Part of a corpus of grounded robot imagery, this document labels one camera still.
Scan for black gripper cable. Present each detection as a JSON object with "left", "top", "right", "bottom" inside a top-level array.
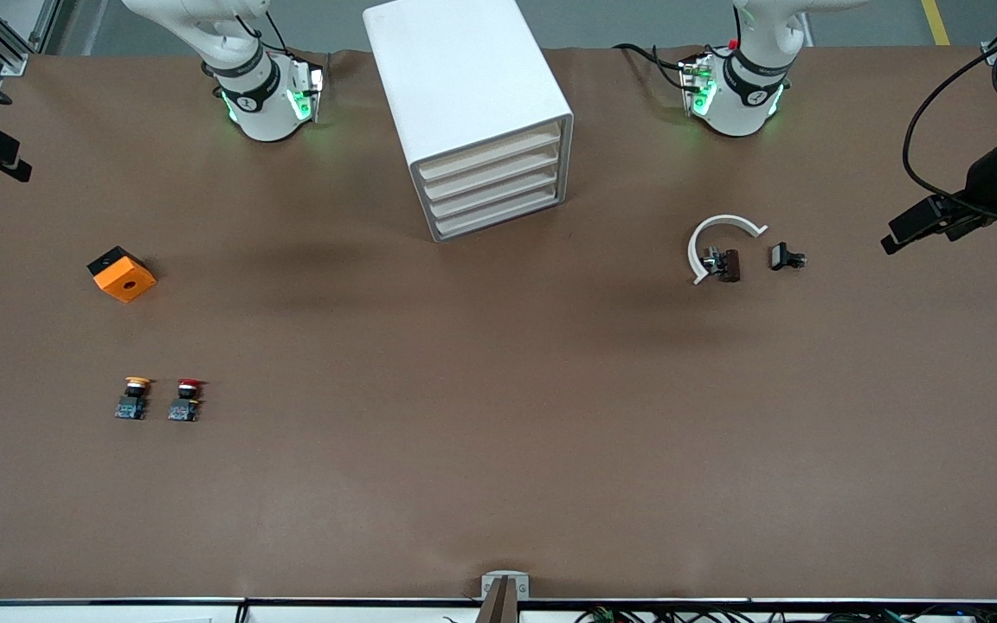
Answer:
[{"left": 901, "top": 35, "right": 997, "bottom": 204}]

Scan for brown post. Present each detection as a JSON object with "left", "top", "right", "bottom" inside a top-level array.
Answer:
[{"left": 477, "top": 578, "right": 521, "bottom": 623}]

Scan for red-capped push button switch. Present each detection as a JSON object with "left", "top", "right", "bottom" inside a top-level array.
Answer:
[{"left": 167, "top": 377, "right": 206, "bottom": 423}]

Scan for grey metal bracket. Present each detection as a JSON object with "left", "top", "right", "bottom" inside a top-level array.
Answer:
[{"left": 480, "top": 571, "right": 531, "bottom": 600}]

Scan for brown paper table cover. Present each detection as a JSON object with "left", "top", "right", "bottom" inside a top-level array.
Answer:
[{"left": 0, "top": 45, "right": 997, "bottom": 602}]

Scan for small dark brown component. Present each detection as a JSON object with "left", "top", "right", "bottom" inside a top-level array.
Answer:
[{"left": 700, "top": 247, "right": 742, "bottom": 284}]

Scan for yellow-capped push button switch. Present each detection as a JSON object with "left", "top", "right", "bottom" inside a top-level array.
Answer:
[{"left": 114, "top": 376, "right": 155, "bottom": 421}]

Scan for white curved plastic arc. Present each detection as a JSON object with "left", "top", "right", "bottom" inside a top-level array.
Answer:
[{"left": 687, "top": 214, "right": 769, "bottom": 286}]

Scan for orange and black button box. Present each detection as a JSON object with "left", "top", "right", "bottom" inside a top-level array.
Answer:
[{"left": 87, "top": 246, "right": 158, "bottom": 304}]

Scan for white table edge rail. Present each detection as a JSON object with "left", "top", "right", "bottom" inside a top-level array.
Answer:
[{"left": 0, "top": 597, "right": 997, "bottom": 623}]

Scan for black arm base cable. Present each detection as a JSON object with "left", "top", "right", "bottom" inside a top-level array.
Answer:
[{"left": 613, "top": 42, "right": 691, "bottom": 92}]

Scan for tangled coloured cables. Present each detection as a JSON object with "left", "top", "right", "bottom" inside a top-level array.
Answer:
[{"left": 576, "top": 606, "right": 997, "bottom": 623}]

